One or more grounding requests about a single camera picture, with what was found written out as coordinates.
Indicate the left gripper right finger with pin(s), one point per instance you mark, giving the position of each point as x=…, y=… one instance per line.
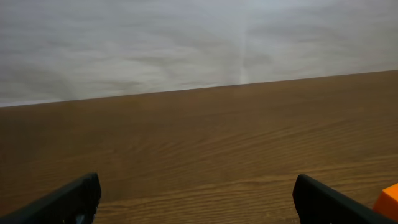
x=326, y=205

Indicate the orange cube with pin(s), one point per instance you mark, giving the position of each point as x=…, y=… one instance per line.
x=388, y=202

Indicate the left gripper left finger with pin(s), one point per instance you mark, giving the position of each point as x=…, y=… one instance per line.
x=62, y=202

